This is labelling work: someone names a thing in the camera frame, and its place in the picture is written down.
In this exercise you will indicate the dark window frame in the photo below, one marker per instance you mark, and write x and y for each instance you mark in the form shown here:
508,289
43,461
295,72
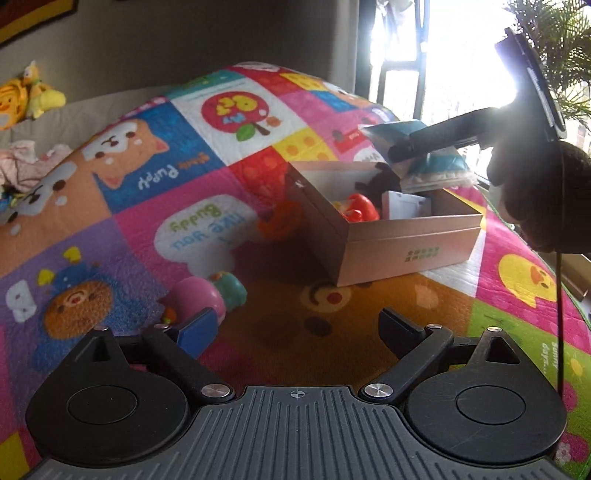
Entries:
369,69

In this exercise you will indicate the small white box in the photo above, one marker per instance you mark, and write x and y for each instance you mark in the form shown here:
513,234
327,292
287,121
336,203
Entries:
406,205

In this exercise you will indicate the pink round toy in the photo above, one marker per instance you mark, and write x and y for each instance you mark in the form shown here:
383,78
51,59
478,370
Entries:
196,295

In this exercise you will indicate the teal toy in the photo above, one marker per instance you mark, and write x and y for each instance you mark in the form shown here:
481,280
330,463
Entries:
231,288

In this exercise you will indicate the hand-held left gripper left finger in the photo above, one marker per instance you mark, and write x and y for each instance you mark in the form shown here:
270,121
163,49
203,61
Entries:
196,330

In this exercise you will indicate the orange pumpkin toy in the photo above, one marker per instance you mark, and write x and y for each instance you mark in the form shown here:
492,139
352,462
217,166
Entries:
279,221

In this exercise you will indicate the wall poster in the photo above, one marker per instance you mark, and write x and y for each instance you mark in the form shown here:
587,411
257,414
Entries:
27,16

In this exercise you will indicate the yellow and green plush toy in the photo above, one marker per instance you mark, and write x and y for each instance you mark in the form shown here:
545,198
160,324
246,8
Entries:
44,97

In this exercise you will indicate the colourful printed play mat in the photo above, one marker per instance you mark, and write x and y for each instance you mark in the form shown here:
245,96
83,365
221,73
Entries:
286,314

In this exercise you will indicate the green potted plant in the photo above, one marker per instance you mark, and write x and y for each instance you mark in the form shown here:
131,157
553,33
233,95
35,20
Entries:
558,41

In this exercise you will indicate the pink cardboard box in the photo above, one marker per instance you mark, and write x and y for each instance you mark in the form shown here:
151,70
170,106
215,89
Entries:
406,244

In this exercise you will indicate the crumpled pale cloth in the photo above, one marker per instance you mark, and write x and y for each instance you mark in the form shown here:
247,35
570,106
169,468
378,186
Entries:
27,161

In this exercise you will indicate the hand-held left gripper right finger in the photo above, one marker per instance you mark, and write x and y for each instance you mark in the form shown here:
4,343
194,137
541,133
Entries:
399,330

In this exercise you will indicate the black plush toy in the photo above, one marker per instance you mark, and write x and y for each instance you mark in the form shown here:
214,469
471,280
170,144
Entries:
376,184

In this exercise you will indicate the orange tiger plush toy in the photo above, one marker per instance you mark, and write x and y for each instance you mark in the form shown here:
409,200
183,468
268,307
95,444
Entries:
11,104

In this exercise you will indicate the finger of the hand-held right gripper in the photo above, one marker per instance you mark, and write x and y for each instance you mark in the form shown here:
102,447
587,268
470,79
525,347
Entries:
401,152
450,127

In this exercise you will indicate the blue and white packet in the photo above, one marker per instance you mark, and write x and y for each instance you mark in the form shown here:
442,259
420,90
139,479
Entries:
438,168

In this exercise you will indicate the red toy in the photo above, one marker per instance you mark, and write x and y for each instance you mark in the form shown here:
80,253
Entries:
360,207

